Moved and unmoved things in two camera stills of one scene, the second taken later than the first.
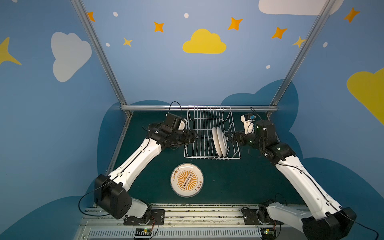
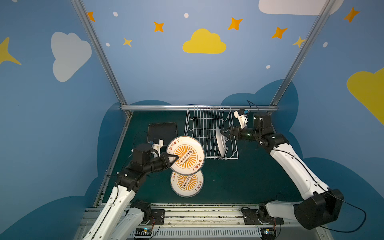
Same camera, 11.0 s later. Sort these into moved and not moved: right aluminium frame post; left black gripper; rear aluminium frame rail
Moved: left black gripper
Not moved: rear aluminium frame rail; right aluminium frame post
